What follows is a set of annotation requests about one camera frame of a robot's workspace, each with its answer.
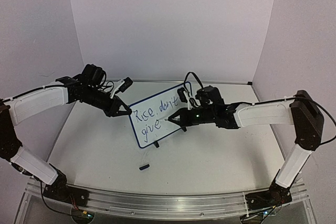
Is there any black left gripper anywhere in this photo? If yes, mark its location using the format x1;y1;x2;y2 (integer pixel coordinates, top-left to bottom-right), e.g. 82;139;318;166
83;86;132;118

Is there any white blue marker pen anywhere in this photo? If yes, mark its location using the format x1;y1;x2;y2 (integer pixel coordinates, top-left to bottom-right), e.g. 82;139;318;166
163;118;180;123

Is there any blue framed whiteboard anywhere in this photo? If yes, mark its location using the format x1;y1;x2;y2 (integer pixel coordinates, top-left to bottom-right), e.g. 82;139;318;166
129;84;187;148

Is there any blue marker cap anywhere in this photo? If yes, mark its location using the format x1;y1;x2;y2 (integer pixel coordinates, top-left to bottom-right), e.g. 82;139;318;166
139;164;150;170

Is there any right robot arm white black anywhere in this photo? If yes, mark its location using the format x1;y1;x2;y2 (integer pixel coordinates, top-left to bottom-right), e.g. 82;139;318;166
166;86;324;197

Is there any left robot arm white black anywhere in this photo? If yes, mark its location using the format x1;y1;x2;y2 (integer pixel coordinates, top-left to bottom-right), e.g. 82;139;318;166
1;64;133;200

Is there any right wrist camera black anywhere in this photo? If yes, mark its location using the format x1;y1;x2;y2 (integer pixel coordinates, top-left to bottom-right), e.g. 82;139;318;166
177;88;187;103

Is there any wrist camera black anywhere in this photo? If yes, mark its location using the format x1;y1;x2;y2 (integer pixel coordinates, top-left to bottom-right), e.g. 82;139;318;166
177;88;187;103
119;77;133;93

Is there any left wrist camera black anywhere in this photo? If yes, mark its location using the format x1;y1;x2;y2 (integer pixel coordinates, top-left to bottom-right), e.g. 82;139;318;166
119;77;133;93

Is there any wire whiteboard stand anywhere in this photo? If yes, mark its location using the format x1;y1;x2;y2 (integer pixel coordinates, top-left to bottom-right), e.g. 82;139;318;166
153;127;187;148

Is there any right camera black cable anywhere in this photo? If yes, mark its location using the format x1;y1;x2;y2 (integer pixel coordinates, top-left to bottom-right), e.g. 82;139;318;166
183;71;204;90

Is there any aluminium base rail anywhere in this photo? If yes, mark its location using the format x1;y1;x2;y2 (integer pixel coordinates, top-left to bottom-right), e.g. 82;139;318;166
14;179;316;223

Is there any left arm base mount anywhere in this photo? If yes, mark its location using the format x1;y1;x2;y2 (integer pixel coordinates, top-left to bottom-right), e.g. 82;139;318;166
43;174;89;207

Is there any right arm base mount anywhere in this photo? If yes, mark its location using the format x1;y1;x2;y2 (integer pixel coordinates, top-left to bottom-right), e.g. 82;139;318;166
245;184;292;210

